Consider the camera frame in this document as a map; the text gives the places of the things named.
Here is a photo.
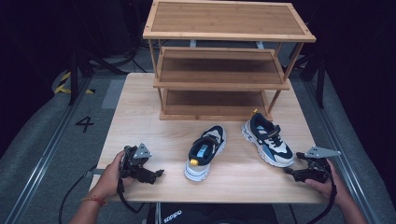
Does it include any black floor cable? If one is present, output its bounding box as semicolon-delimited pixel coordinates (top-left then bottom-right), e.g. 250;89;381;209
58;164;98;224

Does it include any navy and beige sneaker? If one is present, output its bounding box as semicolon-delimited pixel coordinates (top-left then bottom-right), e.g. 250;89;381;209
240;111;295;168
183;124;228;183

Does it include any person's left hand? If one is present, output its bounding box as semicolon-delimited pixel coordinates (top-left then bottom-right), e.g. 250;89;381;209
92;150;135;200

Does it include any person's black clothing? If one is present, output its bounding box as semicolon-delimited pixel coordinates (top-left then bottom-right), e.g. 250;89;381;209
146;203;280;224

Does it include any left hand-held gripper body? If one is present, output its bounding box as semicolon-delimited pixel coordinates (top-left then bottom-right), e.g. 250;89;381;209
120;143;153;180

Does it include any black metal stand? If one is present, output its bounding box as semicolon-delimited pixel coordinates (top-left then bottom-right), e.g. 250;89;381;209
290;46;329;110
67;46;127;106

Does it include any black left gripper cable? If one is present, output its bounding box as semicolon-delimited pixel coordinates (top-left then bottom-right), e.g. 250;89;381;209
116;174;148;215

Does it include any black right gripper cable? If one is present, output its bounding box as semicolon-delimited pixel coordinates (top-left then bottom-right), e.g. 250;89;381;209
306;174;339;224

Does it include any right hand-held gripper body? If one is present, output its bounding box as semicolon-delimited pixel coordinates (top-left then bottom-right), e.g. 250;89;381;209
303;146;342;184

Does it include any grey metal floor rail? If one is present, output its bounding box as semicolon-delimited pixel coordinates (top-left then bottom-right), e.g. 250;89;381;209
3;77;92;224
302;79;385;224

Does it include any yellow and black floor tape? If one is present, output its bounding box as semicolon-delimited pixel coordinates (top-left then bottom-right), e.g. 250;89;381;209
53;71;96;95

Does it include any person's right hand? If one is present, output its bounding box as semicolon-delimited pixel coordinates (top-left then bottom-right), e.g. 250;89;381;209
304;158;355;207

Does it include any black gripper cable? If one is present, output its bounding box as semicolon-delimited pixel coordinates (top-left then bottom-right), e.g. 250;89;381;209
306;174;339;224
116;174;148;215

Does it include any wooden three-tier shoe rack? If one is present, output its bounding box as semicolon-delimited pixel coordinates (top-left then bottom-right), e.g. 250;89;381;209
142;0;318;122

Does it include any red and gold bracelet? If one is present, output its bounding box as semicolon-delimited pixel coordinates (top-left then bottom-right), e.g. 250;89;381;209
81;195;107;207

